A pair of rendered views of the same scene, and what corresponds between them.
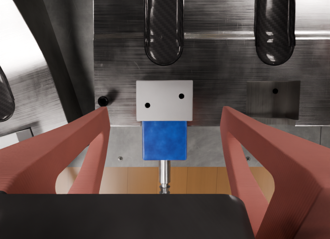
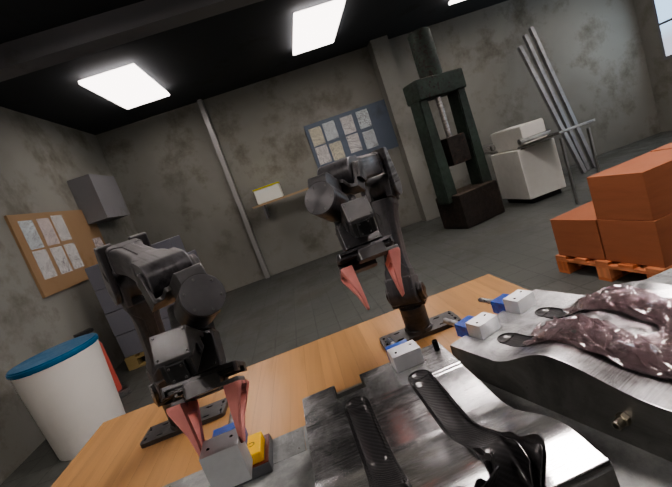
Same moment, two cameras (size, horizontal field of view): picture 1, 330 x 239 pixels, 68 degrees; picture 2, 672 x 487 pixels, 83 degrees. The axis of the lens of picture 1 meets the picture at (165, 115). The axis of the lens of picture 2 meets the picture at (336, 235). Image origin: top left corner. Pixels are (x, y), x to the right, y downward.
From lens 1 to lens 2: 0.62 m
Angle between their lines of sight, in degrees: 77
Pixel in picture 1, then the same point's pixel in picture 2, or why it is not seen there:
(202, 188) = not seen: hidden behind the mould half
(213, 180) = not seen: hidden behind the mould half
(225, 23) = (389, 400)
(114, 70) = (440, 358)
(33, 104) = (488, 346)
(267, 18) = (364, 417)
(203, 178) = not seen: hidden behind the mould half
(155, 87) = (409, 349)
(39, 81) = (492, 354)
